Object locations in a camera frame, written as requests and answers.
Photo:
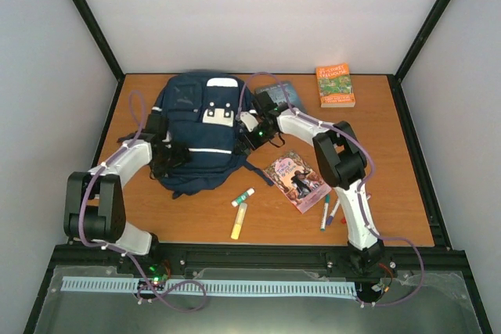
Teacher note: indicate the green white glue stick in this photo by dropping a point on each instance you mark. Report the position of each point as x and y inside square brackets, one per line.
[242, 197]

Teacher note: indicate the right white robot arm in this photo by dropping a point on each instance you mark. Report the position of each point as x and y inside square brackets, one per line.
[341, 161]

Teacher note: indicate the yellow highlighter marker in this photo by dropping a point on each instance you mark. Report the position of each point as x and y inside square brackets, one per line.
[238, 223]

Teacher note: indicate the pink illustrated paperback book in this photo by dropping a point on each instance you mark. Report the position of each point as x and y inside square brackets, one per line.
[298, 181]

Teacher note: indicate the right black frame post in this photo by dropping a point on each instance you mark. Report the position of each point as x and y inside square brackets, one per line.
[425, 31]

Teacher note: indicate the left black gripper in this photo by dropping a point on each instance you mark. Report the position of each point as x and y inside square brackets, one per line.
[183, 158]

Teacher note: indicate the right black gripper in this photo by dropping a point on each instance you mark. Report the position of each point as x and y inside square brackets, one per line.
[239, 141]

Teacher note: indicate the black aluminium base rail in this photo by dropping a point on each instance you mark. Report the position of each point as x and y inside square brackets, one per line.
[329, 261]

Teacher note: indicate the light blue cable duct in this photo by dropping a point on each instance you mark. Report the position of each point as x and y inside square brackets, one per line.
[218, 288]

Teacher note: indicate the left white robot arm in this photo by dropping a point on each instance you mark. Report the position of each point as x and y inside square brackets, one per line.
[94, 206]

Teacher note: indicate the purple whiteboard marker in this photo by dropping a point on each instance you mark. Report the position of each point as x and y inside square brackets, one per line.
[333, 212]

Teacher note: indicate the black frame post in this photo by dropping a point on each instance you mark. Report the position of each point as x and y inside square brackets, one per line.
[425, 31]
[97, 34]

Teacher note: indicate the orange treehouse book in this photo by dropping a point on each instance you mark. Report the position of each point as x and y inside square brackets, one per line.
[335, 86]

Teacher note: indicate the left black frame post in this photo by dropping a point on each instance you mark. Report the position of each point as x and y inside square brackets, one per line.
[97, 34]

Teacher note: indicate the dark blue castle book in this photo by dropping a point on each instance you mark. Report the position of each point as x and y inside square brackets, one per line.
[276, 94]

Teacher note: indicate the navy blue student backpack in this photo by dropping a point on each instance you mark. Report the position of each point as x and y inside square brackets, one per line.
[201, 108]

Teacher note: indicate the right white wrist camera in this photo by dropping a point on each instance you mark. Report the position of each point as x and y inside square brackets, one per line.
[249, 120]

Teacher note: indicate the red whiteboard marker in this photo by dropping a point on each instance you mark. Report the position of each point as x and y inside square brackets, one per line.
[343, 220]

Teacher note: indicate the green whiteboard marker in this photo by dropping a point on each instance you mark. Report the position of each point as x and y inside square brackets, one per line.
[326, 205]

